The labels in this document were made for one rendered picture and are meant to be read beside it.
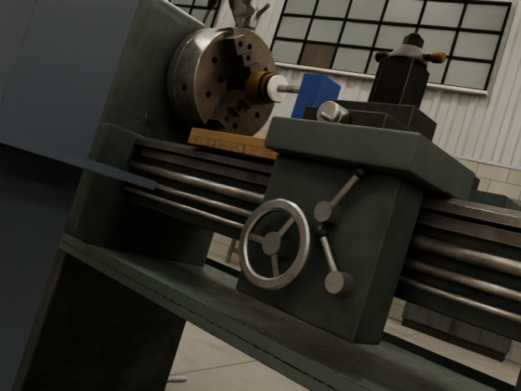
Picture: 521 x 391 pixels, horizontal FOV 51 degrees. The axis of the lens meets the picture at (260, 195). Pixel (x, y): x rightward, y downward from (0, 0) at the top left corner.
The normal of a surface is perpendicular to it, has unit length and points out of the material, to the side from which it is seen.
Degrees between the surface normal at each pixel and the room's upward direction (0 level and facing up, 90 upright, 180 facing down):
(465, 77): 90
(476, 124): 90
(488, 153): 90
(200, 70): 90
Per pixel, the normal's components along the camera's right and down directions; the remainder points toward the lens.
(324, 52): -0.46, -0.18
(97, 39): 0.80, 0.22
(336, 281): -0.65, -0.24
